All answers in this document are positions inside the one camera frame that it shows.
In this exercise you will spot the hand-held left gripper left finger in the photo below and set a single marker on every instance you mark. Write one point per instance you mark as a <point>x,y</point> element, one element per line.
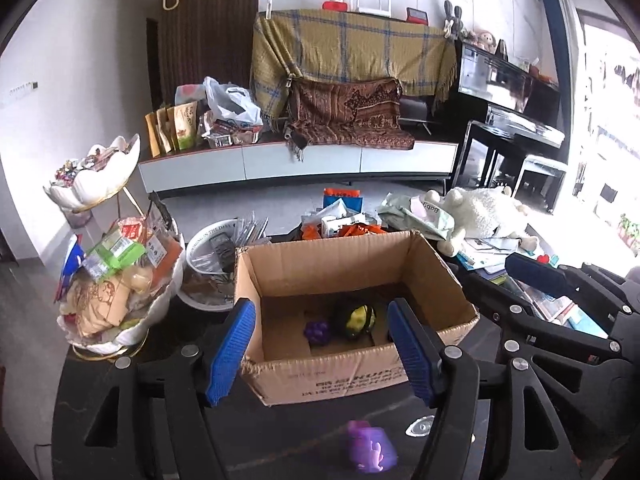
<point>232,355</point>

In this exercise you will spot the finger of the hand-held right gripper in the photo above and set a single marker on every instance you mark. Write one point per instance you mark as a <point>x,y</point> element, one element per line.
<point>615,410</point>
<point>535,275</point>

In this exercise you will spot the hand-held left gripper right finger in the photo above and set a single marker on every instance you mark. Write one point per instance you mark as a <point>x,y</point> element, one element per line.
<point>412,355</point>

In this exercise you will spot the dark fabric ball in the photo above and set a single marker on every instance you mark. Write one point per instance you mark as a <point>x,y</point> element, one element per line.
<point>355,321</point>

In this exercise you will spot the clear glass dish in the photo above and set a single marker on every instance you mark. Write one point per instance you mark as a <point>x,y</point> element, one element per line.
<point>419,426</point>

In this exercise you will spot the purple grape toy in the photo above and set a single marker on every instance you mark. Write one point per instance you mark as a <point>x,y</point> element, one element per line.
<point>318,332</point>

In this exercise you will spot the purple toy camera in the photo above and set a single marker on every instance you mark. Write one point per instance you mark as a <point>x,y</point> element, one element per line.
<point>372,447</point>

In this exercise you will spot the brown cardboard box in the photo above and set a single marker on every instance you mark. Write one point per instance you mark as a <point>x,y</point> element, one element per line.
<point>320,270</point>

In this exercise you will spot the black marble desktop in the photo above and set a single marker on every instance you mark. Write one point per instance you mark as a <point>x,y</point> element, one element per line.
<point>310,430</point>

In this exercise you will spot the pile of papers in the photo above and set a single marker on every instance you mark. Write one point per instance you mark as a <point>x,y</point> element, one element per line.
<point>495,260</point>

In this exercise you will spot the white plush sheep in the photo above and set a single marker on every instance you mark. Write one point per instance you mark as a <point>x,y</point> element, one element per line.
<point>480,210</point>

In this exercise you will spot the piano bench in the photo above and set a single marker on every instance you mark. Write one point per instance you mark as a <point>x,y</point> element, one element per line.
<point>542,175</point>

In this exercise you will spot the white printed bowl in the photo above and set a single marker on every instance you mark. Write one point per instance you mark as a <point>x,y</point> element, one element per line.
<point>215,245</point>

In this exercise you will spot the green wipes packet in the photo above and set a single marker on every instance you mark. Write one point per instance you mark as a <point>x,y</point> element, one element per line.
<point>415,215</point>

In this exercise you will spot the pile of snack packets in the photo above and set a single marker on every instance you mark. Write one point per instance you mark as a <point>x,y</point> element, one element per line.
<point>115,270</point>

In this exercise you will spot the pile of small packets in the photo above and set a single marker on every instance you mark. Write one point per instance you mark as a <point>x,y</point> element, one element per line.
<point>345,222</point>

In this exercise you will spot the black piano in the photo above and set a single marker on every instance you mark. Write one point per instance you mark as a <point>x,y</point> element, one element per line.
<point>500,90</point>

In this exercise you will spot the white cabinet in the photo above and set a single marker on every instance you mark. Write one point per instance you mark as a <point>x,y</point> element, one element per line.
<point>300,160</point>

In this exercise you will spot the foil tray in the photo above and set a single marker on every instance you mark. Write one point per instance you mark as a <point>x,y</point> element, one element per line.
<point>235,136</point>

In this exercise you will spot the white shell tiered stand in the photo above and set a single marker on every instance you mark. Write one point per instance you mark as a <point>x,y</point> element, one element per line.
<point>100,180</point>

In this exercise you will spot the row of snack pouches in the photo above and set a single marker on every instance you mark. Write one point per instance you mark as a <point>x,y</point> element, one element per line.
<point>172,127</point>

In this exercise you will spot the monkey doll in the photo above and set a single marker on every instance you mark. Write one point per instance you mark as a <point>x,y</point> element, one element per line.
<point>484,41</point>

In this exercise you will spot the brown patterned cloth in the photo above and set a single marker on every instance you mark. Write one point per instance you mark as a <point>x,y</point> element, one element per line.
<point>350,110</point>

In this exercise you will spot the white plastic bag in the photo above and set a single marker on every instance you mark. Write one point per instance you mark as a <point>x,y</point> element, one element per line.
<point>230,105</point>

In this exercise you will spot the grey bunny plush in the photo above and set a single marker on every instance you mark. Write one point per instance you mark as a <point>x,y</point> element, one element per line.
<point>452,20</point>

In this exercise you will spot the red clock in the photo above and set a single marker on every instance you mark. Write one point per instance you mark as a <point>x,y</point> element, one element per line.
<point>416,15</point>

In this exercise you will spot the yellow plaid blanket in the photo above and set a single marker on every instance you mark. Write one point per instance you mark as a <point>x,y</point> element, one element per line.
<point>345,45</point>

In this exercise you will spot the white router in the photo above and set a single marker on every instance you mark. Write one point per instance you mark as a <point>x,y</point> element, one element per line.
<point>372,7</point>

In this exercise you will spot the wall switch panel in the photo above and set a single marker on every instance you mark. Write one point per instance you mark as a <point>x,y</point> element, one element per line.
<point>22,90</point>

